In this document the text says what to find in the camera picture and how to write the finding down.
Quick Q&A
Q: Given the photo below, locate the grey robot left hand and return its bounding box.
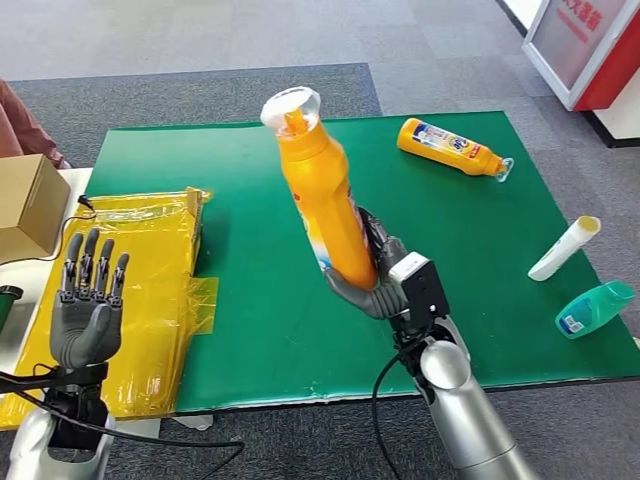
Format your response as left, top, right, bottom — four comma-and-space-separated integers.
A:
50, 228, 130, 371

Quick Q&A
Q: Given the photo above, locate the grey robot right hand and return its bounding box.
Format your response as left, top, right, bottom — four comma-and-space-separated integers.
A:
324, 207, 411, 321

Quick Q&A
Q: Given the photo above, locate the orange bottle with clear cap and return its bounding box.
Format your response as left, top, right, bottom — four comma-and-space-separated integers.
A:
260, 86, 380, 293

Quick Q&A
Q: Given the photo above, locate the orange bottle with blue label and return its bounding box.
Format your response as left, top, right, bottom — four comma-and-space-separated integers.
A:
396, 117, 516, 184

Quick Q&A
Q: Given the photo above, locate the teal plastic bottle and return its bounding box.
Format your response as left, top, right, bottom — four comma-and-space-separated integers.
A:
555, 281, 637, 341

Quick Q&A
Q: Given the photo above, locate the yellow taped cardboard box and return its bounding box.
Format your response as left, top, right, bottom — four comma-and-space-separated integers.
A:
0, 187, 220, 431

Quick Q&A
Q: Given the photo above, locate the green round container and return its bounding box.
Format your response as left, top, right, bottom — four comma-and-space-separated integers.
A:
0, 286, 24, 333

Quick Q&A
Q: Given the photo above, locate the white paper sheet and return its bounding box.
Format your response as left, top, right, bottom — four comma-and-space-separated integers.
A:
115, 418, 162, 441
174, 415, 214, 432

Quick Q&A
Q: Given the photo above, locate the brown cardboard box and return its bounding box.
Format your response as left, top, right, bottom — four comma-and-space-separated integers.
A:
0, 153, 72, 265

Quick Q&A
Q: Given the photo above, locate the green table mat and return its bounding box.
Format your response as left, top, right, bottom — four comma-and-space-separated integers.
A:
85, 110, 640, 415

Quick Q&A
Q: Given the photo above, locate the white tube with yellow cap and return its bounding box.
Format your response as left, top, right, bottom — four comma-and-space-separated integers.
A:
528, 215, 602, 283

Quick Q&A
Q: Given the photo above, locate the white cabinet with black base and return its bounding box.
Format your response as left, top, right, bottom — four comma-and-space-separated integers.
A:
582, 86, 640, 148

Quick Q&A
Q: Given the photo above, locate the red and white sign stand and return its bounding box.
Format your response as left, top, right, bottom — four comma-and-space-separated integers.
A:
522, 0, 640, 113

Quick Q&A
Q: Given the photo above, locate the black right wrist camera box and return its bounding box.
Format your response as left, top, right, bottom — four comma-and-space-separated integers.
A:
389, 251, 451, 333

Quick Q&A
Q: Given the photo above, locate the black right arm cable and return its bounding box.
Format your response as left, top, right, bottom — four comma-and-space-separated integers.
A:
371, 354, 416, 480

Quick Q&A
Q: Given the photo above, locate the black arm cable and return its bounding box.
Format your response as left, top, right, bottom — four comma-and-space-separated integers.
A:
0, 370, 246, 480
371, 354, 416, 480

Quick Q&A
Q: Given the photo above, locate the thin black cable with plug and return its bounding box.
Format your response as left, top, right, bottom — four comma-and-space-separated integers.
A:
0, 194, 97, 268

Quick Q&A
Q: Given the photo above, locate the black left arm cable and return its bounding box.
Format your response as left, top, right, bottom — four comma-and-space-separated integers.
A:
0, 370, 246, 480

